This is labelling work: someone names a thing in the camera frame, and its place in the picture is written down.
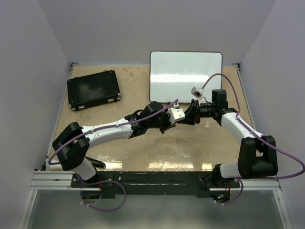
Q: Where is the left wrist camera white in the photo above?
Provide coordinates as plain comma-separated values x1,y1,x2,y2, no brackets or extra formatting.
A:
167,107,185,125

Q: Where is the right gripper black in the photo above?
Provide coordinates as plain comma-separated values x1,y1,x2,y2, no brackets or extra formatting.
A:
177,99,215,126

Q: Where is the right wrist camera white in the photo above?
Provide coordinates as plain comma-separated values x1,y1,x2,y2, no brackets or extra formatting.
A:
191,87,204,103

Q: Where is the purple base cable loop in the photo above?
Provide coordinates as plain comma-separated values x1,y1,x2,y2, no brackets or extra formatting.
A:
80,180,127,211

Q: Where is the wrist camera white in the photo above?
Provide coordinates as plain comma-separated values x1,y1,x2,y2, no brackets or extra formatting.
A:
191,87,204,103
167,107,185,125

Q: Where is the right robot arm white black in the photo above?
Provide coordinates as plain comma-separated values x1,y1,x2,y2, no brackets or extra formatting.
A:
179,89,278,187

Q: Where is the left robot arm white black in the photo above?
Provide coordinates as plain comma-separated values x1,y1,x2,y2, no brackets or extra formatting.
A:
52,101,185,187

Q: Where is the black white eraser tool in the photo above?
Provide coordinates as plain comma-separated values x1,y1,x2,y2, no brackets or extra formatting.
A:
45,157,106,171

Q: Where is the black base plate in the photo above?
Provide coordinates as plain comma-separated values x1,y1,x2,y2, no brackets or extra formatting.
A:
71,171,240,199

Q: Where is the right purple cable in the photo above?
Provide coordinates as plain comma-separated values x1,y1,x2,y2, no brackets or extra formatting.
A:
202,73,305,178

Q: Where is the black flat case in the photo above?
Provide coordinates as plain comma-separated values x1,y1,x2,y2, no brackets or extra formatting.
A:
67,70,122,111

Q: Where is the aluminium front rail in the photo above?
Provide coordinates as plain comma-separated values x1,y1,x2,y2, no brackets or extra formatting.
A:
30,171,281,191

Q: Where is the white whiteboard with dark frame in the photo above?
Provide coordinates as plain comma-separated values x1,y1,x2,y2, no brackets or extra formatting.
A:
149,51,223,104

